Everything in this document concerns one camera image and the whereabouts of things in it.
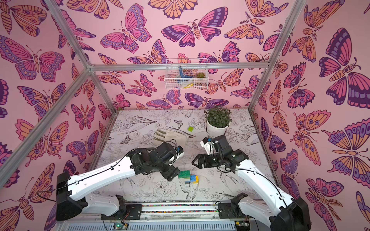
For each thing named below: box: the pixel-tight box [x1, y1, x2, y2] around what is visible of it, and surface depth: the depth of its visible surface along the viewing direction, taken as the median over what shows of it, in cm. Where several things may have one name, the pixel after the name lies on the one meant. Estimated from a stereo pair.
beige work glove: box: [153, 127, 196, 149], surface depth 105 cm
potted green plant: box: [203, 105, 233, 139], surface depth 94 cm
